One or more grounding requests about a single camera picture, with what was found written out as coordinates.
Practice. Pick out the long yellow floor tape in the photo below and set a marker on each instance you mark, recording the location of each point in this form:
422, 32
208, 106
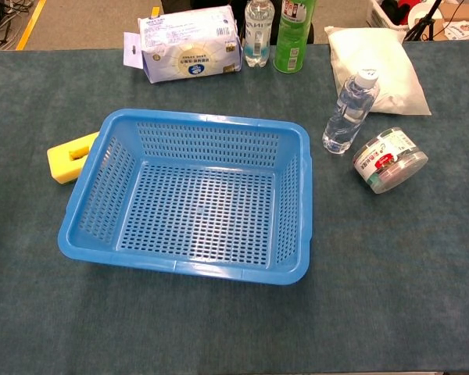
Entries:
31, 23

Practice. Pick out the white plastic crate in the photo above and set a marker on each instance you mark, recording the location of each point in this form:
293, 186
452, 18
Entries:
383, 15

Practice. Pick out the white powder-filled plastic bag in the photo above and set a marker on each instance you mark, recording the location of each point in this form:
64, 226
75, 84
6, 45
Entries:
375, 51

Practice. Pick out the yellow sponge with rectangular hole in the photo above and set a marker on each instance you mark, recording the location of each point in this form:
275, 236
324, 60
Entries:
62, 164

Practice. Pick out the brown cardboard box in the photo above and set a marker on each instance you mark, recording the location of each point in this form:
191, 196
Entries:
461, 23

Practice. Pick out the dark clothed person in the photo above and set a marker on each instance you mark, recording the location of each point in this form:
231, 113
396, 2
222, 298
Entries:
240, 19

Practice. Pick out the small clear water bottle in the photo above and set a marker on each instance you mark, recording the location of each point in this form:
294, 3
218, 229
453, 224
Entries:
348, 113

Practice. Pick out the blue perforated plastic basket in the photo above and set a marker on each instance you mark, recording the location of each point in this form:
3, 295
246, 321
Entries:
219, 269

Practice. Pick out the clear round container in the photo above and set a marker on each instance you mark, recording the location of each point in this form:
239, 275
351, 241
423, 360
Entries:
391, 164

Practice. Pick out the green cylindrical can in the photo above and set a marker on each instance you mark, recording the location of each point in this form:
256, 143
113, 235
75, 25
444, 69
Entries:
293, 39

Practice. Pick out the black tripod stand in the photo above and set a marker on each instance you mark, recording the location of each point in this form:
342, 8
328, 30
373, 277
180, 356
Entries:
422, 21

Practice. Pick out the lavender wet wipes pack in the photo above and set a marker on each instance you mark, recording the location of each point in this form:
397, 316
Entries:
187, 51

